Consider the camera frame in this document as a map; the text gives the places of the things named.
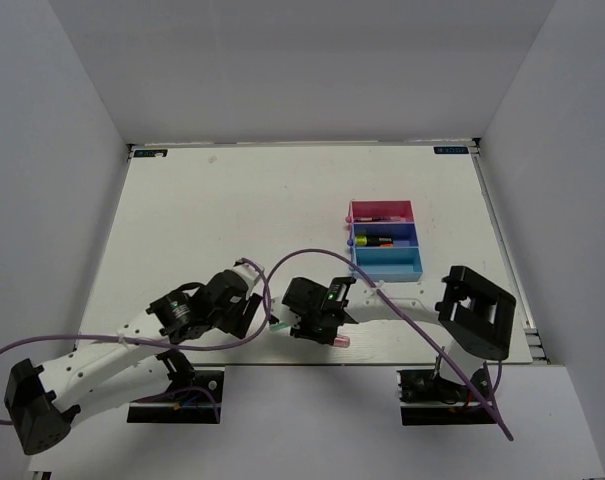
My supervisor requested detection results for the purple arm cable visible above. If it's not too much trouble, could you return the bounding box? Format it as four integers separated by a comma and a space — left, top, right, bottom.
264, 248, 515, 442
0, 257, 273, 426

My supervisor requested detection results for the right corner label sticker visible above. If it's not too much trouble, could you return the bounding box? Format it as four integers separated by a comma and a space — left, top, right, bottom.
433, 146, 469, 155

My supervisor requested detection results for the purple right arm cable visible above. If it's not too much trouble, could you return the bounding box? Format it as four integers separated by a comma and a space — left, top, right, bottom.
264, 248, 515, 442

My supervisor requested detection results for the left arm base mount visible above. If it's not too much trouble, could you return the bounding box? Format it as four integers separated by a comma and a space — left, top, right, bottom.
126, 368, 225, 425

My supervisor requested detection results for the left corner label sticker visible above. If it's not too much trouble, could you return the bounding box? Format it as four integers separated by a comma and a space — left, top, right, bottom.
133, 149, 168, 158

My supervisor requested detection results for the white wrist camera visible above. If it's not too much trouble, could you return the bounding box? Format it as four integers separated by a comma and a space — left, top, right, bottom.
269, 297, 301, 329
232, 259, 264, 298

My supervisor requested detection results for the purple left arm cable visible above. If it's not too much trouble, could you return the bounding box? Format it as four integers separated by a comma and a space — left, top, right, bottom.
0, 257, 273, 426

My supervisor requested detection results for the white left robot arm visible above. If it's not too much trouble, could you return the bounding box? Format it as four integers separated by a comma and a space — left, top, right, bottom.
4, 264, 262, 456

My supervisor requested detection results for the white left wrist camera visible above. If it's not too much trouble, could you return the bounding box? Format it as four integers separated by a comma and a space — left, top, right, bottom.
232, 259, 264, 298

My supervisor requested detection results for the yellow cap black highlighter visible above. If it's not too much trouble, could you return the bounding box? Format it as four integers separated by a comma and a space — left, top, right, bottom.
353, 235, 382, 247

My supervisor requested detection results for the orange cap black highlighter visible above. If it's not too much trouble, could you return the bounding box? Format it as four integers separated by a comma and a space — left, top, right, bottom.
377, 237, 393, 248

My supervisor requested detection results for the pink plastic bin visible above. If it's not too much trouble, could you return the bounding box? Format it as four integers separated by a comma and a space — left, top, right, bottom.
345, 200, 414, 224

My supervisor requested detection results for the pink translucent eraser case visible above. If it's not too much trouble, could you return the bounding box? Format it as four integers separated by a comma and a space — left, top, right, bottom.
333, 335, 350, 348

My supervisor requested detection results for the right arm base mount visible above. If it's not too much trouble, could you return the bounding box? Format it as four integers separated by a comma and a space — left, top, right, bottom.
397, 369, 495, 427

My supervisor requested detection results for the purple-blue plastic bin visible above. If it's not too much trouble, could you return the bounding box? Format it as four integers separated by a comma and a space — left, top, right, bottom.
347, 222, 419, 247

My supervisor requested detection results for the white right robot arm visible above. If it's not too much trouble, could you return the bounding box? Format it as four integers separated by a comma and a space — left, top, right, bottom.
271, 266, 516, 399

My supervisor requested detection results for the corner label sticker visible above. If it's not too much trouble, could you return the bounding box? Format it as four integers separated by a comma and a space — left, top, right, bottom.
133, 149, 168, 158
433, 146, 469, 155

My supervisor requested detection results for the light blue plastic bin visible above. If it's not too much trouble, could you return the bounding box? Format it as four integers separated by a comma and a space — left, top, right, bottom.
351, 247, 423, 283

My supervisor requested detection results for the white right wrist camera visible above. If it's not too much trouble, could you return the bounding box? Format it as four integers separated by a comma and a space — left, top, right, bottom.
269, 297, 301, 329

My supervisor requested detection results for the purple ink refill pen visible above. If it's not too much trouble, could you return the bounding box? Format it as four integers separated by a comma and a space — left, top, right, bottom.
353, 216, 404, 223

